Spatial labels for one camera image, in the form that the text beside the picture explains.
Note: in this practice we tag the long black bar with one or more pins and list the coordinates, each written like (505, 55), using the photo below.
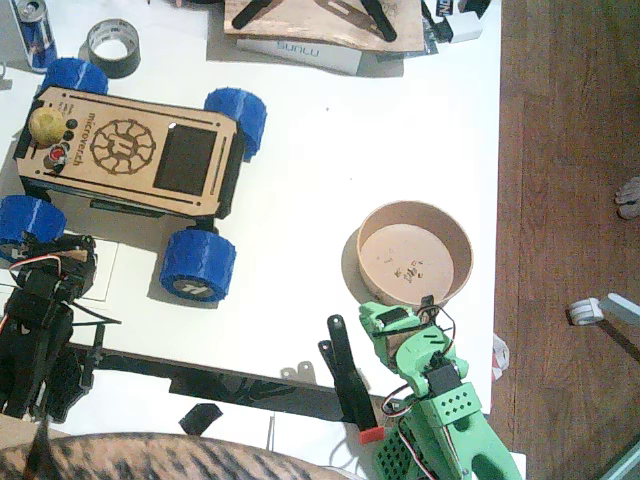
(150, 367)

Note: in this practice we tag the grey metal bracket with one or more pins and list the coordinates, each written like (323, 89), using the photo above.
(302, 372)

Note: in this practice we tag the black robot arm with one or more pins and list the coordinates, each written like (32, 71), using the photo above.
(30, 330)

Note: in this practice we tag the black clamp with red tip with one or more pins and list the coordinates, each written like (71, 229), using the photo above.
(352, 385)

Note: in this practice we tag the black clamp jaw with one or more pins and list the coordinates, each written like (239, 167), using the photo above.
(380, 22)
(250, 14)

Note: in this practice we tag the black perforated arm base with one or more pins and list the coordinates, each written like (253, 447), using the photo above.
(67, 385)

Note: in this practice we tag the blue rover wheel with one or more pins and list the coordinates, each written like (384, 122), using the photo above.
(75, 75)
(200, 265)
(30, 222)
(240, 117)

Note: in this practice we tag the bare foot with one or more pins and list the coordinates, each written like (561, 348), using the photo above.
(631, 197)

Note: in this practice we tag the black tape scrap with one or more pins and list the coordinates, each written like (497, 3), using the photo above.
(200, 419)

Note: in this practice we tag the blue silver drink can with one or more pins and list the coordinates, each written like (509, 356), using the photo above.
(37, 42)

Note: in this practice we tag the small white box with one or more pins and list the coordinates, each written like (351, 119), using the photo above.
(465, 29)

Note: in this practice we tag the brown wooden board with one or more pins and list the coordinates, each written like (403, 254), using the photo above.
(310, 27)

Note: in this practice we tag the grey duct tape roll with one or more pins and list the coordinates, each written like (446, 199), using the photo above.
(125, 65)

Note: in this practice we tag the striped brown fabric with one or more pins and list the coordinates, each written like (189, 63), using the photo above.
(150, 457)

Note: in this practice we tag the pale grey bar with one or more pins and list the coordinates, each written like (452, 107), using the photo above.
(622, 306)

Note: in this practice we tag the white Sunlu box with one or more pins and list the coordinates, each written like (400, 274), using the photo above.
(300, 52)

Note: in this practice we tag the pale grey frame edge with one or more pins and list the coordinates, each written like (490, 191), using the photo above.
(625, 462)

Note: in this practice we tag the black printed box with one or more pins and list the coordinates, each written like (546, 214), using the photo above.
(443, 7)

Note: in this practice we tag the dark green perforated arm base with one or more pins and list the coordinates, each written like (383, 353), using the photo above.
(392, 452)

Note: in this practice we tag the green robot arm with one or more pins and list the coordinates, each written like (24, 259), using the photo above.
(480, 440)

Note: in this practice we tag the black angular object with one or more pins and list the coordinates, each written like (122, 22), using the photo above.
(475, 7)

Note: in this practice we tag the white paper sheet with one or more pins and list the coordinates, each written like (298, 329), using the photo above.
(102, 270)

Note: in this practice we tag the white tape roll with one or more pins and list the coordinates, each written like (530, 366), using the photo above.
(585, 312)

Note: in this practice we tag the white red plastic bag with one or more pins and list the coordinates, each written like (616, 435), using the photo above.
(501, 357)

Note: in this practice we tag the brown paper bowl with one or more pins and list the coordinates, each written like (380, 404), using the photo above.
(400, 250)

